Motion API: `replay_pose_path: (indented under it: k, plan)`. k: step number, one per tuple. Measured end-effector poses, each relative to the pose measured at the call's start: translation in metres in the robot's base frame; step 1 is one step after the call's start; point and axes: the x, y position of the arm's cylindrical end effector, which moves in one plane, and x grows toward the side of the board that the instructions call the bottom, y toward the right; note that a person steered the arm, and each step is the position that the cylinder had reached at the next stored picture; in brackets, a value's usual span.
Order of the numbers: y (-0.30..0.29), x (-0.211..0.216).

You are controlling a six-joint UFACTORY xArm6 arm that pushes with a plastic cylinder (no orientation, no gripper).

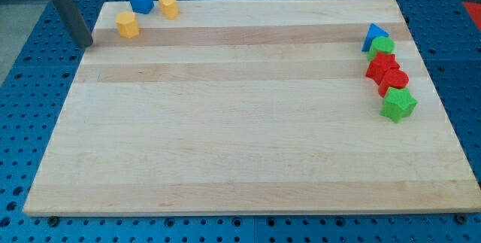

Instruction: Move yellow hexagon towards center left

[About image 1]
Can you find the yellow hexagon block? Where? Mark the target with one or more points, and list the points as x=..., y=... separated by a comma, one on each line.
x=127, y=24

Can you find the wooden board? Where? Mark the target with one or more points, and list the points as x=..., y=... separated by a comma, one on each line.
x=242, y=107

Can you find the blue cube block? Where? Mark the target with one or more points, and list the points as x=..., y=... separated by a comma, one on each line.
x=141, y=6

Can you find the red star block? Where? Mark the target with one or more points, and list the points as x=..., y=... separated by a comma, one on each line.
x=379, y=65

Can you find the green cylinder block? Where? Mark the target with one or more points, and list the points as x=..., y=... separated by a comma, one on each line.
x=383, y=44

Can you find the blue triangle block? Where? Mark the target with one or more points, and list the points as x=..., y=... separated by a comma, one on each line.
x=373, y=32

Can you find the green star block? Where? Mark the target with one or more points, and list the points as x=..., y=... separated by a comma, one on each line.
x=398, y=104

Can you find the red cylinder block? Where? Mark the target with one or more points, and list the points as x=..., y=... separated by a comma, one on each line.
x=395, y=78

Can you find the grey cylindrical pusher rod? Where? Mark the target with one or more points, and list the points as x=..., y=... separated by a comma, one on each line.
x=74, y=22

